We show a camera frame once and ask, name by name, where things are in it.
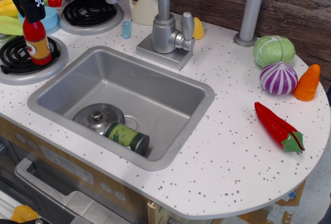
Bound red toy sauce bottle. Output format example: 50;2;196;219
23;19;52;66

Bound grey toy sink basin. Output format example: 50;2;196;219
27;46;215;170

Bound yellow toy bell pepper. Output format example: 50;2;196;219
0;0;19;18

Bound light green toy leaf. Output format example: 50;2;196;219
0;16;23;36

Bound light blue toy bowl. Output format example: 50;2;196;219
18;6;58;32

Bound middle black stove burner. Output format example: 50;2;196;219
58;0;124;36

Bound black stove burner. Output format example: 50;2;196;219
1;36;68;85
58;0;124;36

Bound front black stove burner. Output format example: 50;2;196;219
1;36;68;85

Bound cream toy detergent jug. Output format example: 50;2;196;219
129;0;158;26

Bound silver pot lid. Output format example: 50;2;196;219
73;103;125;135

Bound silver toy faucet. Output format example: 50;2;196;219
136;0;195;70

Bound yellow toy corn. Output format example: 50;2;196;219
193;17;204;40

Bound green toy can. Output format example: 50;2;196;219
103;122;149;156

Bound yellow toy under counter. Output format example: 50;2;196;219
10;205;39;223

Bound green toy cabbage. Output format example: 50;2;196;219
253;35;296;68

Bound purple toy onion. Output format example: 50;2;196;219
260;62;298;95

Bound orange toy carrot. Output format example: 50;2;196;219
293;64;321;101

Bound red toy chili pepper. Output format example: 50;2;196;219
254;102;305;153

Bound light blue toy handle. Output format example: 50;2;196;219
122;21;131;39

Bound grey oven door handle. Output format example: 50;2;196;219
14;158;137;223

